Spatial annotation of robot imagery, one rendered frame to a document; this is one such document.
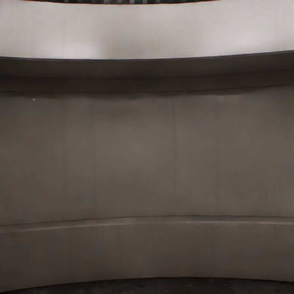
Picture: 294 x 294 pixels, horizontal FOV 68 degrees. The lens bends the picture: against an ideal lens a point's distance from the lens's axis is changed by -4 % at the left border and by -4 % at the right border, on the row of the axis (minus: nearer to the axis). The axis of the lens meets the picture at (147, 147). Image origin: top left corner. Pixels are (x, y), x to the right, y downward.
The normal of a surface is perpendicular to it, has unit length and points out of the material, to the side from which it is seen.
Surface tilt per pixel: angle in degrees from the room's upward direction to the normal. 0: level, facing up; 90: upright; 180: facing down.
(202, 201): 90
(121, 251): 90
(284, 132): 90
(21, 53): 90
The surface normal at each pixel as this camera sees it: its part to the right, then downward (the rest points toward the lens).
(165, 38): -0.05, 0.00
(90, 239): 0.16, -0.01
